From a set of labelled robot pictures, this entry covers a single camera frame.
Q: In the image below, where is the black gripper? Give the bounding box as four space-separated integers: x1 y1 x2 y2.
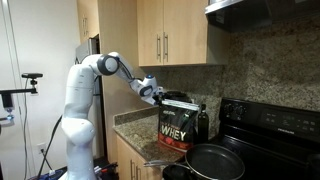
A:
158 90 170 103

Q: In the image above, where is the black red whey bag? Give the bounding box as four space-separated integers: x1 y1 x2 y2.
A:
157 98 200 155

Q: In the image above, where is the dark glass bottle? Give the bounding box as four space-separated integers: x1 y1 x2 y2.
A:
197 103 210 145

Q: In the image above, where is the light wood upper cabinet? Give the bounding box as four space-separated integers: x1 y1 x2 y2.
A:
136 0 232 67

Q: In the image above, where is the light wood cabinet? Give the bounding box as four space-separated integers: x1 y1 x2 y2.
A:
115 134 165 180
136 0 232 67

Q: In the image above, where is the light wood lower cabinet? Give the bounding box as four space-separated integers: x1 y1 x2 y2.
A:
115 134 165 180

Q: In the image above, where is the small black pan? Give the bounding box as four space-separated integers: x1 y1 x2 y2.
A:
162 163 198 180

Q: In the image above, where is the light wood tall side panel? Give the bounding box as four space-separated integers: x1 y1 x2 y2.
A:
97 0 162 165

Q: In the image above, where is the large black frying pan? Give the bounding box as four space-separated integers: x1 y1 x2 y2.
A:
143 143 246 180

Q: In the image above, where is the stainless steel refrigerator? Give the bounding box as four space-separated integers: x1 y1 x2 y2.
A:
74 36 107 158

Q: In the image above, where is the red and black tool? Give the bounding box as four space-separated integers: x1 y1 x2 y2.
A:
94 161 119 177

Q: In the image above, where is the wood cabinet above refrigerator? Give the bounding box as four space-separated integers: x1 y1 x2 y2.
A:
76 0 101 44

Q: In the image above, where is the black kitchen stove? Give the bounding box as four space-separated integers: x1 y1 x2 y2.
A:
186 96 320 180

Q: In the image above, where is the steel range hood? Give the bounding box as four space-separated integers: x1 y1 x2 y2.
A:
204 0 320 34

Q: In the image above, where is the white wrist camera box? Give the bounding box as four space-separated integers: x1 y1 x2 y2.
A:
151 86 165 106

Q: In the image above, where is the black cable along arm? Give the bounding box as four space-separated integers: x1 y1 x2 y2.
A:
117 59 138 84

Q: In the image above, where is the steel upper cabinet handle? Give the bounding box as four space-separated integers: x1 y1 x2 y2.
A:
162 31 170 62
156 33 162 61

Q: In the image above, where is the black floor power cable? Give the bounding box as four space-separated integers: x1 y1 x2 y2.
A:
35 114 65 180

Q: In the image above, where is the white wall outlet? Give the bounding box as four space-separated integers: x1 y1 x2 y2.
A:
36 142 47 155

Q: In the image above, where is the black camera on stand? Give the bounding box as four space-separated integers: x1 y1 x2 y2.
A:
21 72 44 88

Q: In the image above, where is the thin white hanging cable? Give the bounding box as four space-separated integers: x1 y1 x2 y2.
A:
20 78 32 180

